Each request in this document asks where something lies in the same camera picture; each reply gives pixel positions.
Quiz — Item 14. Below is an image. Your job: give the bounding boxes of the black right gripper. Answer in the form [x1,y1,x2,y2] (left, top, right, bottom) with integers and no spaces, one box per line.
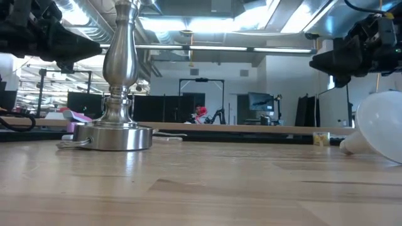
[309,14,402,89]

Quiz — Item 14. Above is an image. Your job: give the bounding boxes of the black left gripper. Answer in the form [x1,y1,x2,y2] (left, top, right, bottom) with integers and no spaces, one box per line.
[0,0,103,73]

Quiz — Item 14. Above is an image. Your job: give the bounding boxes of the white flood lightbulb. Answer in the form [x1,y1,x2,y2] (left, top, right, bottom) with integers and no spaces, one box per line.
[339,90,402,165]

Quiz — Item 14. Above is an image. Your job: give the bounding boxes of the white board panel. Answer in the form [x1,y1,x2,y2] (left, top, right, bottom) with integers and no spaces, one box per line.
[317,87,353,128]

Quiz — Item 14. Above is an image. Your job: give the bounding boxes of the pink white stapler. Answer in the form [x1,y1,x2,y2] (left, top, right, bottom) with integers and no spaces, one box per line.
[61,109,94,141]

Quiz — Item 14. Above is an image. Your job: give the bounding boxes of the black folded panels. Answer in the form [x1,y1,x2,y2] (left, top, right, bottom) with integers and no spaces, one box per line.
[294,93,318,127]

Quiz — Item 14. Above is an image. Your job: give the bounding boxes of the small yellow clear container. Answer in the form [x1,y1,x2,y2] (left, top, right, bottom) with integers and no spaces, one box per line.
[312,131,331,147]

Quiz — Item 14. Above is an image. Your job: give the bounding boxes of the black computer monitor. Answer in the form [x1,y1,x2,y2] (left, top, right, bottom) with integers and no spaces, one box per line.
[247,92,276,112]

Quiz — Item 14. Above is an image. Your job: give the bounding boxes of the overhead light bar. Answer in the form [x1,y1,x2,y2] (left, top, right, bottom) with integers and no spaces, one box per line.
[99,43,318,55]

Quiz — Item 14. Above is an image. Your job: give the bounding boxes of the light wood desk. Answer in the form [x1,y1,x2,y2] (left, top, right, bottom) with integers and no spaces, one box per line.
[0,116,357,136]

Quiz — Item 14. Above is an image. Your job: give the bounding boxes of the black gantry frame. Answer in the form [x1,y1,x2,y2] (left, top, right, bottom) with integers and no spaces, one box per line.
[178,77,225,124]
[37,68,94,119]

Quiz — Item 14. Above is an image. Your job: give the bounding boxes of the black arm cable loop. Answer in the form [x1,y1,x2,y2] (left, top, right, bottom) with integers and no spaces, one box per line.
[0,109,36,132]

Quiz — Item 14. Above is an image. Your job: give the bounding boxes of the black partition wall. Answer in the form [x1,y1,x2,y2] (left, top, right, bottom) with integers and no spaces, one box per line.
[67,91,207,123]

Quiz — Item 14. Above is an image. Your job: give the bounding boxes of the black aluminium table frame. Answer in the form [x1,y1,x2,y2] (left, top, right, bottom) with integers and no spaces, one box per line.
[0,129,356,152]

